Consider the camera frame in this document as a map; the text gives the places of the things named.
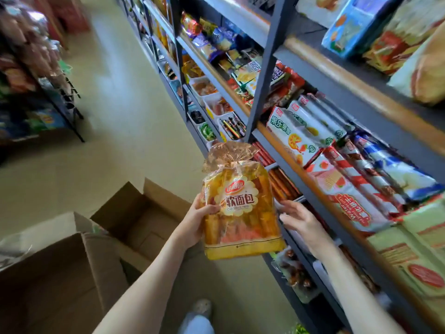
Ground person's right hand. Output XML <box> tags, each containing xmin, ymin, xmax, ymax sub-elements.
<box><xmin>278</xmin><ymin>200</ymin><xmax>335</xmax><ymax>260</ymax></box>

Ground person's left hand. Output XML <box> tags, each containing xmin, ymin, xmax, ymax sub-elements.
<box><xmin>177</xmin><ymin>195</ymin><xmax>220</xmax><ymax>250</ymax></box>

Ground yellow soft bread bag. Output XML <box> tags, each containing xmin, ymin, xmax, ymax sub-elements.
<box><xmin>200</xmin><ymin>141</ymin><xmax>286</xmax><ymax>261</ymax></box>

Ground person's left forearm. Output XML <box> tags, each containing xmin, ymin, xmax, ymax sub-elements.
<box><xmin>93</xmin><ymin>234</ymin><xmax>196</xmax><ymax>334</ymax></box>

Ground person's right forearm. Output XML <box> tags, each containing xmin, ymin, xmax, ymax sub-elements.
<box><xmin>312</xmin><ymin>244</ymin><xmax>408</xmax><ymax>334</ymax></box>

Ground orange brown snack sticks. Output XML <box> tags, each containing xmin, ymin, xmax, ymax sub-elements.
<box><xmin>267</xmin><ymin>167</ymin><xmax>302</xmax><ymax>203</ymax></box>

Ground clear packet of brown snacks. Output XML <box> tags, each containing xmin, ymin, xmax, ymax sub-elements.
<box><xmin>270</xmin><ymin>247</ymin><xmax>320</xmax><ymax>304</ymax></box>

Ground pink biscuit packet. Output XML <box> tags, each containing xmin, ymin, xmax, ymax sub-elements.
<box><xmin>305</xmin><ymin>154</ymin><xmax>393</xmax><ymax>234</ymax></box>

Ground red sausage sticks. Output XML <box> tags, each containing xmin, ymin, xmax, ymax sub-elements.
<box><xmin>252</xmin><ymin>141</ymin><xmax>276</xmax><ymax>167</ymax></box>

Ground white bin of green snacks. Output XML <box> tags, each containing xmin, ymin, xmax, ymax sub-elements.
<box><xmin>197</xmin><ymin>122</ymin><xmax>218</xmax><ymax>142</ymax></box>

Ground red white striped wafer packet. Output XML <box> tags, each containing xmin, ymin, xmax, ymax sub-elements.
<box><xmin>339</xmin><ymin>139</ymin><xmax>408</xmax><ymax>206</ymax></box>
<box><xmin>323</xmin><ymin>146</ymin><xmax>401</xmax><ymax>217</ymax></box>

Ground white green cracker box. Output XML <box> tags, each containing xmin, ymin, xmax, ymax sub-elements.
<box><xmin>299</xmin><ymin>94</ymin><xmax>355</xmax><ymax>139</ymax></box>
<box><xmin>288</xmin><ymin>100</ymin><xmax>336</xmax><ymax>147</ymax></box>
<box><xmin>267</xmin><ymin>107</ymin><xmax>321</xmax><ymax>168</ymax></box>

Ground white bin of colourful sticks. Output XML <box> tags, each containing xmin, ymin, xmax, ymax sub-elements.
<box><xmin>217</xmin><ymin>112</ymin><xmax>248</xmax><ymax>142</ymax></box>

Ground white bin of dark snacks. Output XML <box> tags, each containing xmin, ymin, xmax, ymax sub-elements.
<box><xmin>187</xmin><ymin>107</ymin><xmax>209</xmax><ymax>126</ymax></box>

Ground person's white shoe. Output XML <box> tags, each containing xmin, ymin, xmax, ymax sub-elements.
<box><xmin>189</xmin><ymin>299</ymin><xmax>213</xmax><ymax>319</ymax></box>

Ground white bin of red snacks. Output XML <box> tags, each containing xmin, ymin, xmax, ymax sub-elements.
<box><xmin>204</xmin><ymin>95</ymin><xmax>234</xmax><ymax>119</ymax></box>

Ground person's light trouser leg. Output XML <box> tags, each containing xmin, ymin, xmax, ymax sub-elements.
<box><xmin>178</xmin><ymin>314</ymin><xmax>215</xmax><ymax>334</ymax></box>

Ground white bin of orange snacks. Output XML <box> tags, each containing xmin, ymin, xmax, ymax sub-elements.
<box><xmin>189</xmin><ymin>77</ymin><xmax>219</xmax><ymax>102</ymax></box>

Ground blue white wafer packet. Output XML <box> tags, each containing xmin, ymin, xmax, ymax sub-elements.
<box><xmin>352</xmin><ymin>131</ymin><xmax>444</xmax><ymax>203</ymax></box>

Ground green cream biscuit packet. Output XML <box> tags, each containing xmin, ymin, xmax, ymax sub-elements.
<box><xmin>367</xmin><ymin>225</ymin><xmax>445</xmax><ymax>300</ymax></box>
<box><xmin>403</xmin><ymin>197</ymin><xmax>445</xmax><ymax>255</ymax></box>

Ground open brown cardboard box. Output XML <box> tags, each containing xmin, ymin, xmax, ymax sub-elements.
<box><xmin>0</xmin><ymin>177</ymin><xmax>205</xmax><ymax>334</ymax></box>

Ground dark grey metal shelf unit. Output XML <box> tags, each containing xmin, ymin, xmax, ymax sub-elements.
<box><xmin>118</xmin><ymin>0</ymin><xmax>445</xmax><ymax>334</ymax></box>

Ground pile of assorted snack packets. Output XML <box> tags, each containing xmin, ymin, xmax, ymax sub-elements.
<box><xmin>180</xmin><ymin>11</ymin><xmax>306</xmax><ymax>112</ymax></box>

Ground clear plastic bag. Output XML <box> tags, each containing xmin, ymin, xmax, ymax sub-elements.
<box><xmin>0</xmin><ymin>233</ymin><xmax>33</xmax><ymax>270</ymax></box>

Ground cream bread packet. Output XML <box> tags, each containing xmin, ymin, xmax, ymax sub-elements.
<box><xmin>387</xmin><ymin>24</ymin><xmax>445</xmax><ymax>105</ymax></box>

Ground blue biscuit packet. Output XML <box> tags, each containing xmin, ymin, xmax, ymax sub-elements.
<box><xmin>321</xmin><ymin>0</ymin><xmax>401</xmax><ymax>59</ymax></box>

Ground white cake packet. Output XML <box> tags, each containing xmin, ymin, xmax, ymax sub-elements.
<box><xmin>296</xmin><ymin>0</ymin><xmax>352</xmax><ymax>29</ymax></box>

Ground red cream cracker packet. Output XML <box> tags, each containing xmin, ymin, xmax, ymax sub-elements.
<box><xmin>362</xmin><ymin>0</ymin><xmax>445</xmax><ymax>76</ymax></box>

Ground black rack of snack packets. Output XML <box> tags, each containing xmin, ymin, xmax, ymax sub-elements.
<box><xmin>0</xmin><ymin>0</ymin><xmax>86</xmax><ymax>144</ymax></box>

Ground red cartons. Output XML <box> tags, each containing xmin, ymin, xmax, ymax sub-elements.
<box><xmin>34</xmin><ymin>0</ymin><xmax>92</xmax><ymax>36</ymax></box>

